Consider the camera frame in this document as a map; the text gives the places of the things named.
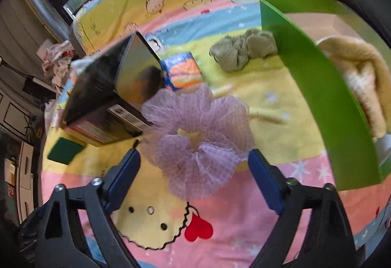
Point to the green fuzzy cloth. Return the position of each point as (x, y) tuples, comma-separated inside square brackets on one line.
[(232, 54)]

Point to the cartoon printed blanket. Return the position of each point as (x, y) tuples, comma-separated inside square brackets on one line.
[(213, 225)]

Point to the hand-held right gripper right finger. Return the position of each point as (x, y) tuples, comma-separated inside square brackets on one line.
[(265, 176)]

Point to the white low cabinet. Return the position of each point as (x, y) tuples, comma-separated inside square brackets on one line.
[(24, 170)]

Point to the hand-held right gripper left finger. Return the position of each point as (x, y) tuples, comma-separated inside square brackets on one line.
[(126, 176)]

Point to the green cardboard box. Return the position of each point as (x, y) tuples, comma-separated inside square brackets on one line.
[(305, 72)]

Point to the dark green sponge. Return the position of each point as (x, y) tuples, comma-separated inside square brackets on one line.
[(64, 150)]

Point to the black cardboard box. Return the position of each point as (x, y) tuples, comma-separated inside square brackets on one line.
[(91, 97)]

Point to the burger print snack packet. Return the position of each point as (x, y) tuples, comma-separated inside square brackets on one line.
[(183, 72)]

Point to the yellow plush towel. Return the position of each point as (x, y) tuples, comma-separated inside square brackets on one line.
[(366, 63)]

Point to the pile of clothes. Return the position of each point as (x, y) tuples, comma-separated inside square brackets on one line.
[(58, 57)]

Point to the purple mesh scrunchie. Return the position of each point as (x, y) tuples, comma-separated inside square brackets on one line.
[(213, 121)]

